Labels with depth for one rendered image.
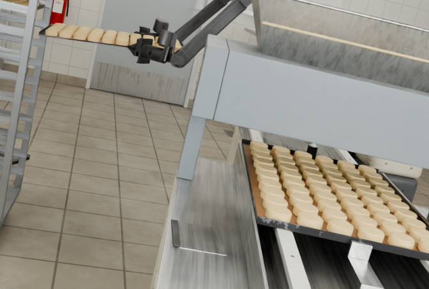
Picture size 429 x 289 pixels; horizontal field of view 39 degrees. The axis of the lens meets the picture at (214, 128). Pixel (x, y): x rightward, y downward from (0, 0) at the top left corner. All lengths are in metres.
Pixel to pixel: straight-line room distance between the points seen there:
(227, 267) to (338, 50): 0.58
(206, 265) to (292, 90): 0.46
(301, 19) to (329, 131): 0.25
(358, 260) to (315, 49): 0.49
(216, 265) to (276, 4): 0.58
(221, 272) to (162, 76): 5.57
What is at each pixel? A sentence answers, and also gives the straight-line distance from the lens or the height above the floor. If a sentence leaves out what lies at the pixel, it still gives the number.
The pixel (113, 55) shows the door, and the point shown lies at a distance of 6.51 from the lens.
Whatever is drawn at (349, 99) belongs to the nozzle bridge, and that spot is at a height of 1.13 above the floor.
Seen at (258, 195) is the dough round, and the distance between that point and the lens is 1.31.
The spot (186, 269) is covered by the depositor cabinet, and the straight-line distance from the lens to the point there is 1.05.
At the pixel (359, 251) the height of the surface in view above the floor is 0.90.
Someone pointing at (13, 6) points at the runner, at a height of 1.05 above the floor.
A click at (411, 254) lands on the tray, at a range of 1.23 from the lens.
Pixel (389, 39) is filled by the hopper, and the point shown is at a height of 1.28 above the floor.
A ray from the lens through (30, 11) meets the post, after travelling 2.52.
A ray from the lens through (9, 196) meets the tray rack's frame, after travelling 3.05.
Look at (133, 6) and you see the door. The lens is 6.46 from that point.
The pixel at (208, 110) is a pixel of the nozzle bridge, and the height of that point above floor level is 1.04.
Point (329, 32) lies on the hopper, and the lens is 1.39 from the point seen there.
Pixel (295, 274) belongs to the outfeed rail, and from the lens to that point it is 1.00.
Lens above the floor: 1.30
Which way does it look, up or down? 13 degrees down
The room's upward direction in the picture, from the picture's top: 13 degrees clockwise
